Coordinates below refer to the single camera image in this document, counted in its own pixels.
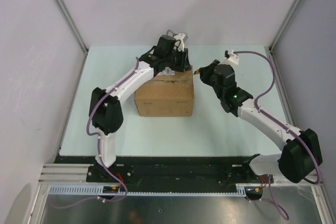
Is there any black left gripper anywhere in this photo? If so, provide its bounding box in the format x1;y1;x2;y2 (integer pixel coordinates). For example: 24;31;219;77
164;47;191;73

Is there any brown cardboard express box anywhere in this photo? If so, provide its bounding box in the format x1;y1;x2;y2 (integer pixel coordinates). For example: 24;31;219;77
134;70;194;117

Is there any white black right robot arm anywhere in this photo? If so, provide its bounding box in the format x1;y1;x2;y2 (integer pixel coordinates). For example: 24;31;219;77
194;60;322;184

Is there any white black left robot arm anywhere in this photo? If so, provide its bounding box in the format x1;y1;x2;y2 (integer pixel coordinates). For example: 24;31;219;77
86;30;191;182

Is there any white shipping label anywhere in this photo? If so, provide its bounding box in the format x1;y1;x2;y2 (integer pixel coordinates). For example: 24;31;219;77
161;67;175;76

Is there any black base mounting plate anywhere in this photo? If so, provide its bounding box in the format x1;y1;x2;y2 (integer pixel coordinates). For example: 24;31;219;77
54;155;257;187

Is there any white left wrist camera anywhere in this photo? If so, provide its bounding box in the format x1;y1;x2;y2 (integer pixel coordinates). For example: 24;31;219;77
173;33;188;51

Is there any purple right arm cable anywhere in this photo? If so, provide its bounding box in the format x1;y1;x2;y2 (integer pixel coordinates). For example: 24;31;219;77
233;49;323;221

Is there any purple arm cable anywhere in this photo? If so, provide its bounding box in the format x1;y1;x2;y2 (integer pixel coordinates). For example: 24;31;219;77
233;49;323;221
49;29;176;208

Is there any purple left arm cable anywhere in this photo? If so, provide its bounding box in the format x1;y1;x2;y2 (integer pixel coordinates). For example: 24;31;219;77
49;29;176;208

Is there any grey slotted cable duct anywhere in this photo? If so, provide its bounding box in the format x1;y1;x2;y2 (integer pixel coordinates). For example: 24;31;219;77
48;184;249;197

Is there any right aluminium frame post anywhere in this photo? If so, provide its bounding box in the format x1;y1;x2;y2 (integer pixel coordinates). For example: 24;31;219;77
268;0;304;52

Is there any aluminium frame post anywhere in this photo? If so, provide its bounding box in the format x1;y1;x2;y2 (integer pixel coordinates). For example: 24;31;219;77
268;0;304;52
54;0;88;55

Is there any left aluminium frame post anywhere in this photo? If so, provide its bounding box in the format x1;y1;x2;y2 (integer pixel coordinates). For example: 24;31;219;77
54;0;88;55

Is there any aluminium frame rail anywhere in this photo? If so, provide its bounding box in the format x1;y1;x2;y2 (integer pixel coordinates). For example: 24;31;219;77
38;164;90;185

